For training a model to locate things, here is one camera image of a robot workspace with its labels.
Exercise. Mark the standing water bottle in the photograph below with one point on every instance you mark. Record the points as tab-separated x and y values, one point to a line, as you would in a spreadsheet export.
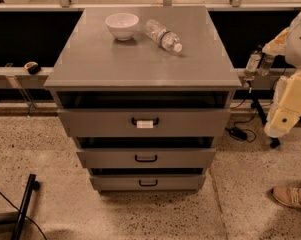
252	63
265	64

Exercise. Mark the grey bottom drawer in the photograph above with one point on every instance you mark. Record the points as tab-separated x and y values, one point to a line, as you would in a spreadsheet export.
147	182

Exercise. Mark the yellow black tape measure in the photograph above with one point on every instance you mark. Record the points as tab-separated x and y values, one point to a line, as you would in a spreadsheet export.
32	67

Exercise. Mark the grey drawer cabinet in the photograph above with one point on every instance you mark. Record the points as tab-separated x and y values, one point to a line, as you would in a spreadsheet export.
96	71

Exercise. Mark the grey drawer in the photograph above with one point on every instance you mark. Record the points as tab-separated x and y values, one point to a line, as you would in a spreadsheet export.
144	123
128	158
147	182

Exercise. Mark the grey middle drawer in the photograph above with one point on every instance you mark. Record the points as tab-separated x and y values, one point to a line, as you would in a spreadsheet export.
128	158

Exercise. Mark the clear plastic bottle lying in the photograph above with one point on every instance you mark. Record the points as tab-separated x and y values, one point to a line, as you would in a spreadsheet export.
162	36

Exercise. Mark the left standing water bottle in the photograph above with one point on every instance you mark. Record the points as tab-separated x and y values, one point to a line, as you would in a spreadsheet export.
252	63

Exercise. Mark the grey top drawer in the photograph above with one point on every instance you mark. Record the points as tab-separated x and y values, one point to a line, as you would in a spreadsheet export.
144	123

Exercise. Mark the black power adapter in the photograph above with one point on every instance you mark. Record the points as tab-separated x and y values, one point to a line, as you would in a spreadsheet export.
237	133

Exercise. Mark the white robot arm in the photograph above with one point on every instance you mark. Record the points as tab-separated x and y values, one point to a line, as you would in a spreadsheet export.
285	112

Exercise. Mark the white ceramic bowl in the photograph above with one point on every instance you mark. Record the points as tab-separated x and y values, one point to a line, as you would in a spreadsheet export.
122	25

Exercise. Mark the right standing water bottle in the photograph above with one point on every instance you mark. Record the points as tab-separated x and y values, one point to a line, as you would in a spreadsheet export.
265	64

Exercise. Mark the tan shoe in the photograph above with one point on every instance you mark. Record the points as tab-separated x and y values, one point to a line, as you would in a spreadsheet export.
288	196

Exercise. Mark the black stand leg left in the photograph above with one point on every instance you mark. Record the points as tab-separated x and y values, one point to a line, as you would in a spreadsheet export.
32	185

